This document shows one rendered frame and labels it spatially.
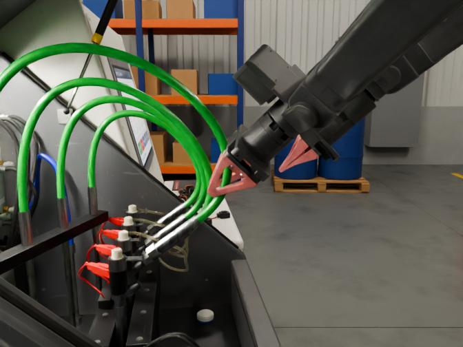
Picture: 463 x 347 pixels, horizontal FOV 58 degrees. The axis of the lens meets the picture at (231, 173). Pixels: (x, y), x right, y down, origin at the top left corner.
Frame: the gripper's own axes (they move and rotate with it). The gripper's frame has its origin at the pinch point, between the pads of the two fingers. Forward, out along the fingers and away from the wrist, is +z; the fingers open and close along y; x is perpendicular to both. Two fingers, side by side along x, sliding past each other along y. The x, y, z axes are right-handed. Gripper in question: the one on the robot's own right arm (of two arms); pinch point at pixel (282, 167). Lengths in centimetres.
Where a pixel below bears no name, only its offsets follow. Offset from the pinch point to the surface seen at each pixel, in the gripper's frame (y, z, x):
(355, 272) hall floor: -128, 44, -216
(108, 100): 30.9, 14.1, 4.3
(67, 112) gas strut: 38.4, 26.6, -7.5
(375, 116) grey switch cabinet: -132, -82, -624
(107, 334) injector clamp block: 1.8, 35.5, 21.1
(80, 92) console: 40.9, 23.2, -12.6
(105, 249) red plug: 11.7, 32.0, 10.2
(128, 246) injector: 9.4, 27.5, 11.8
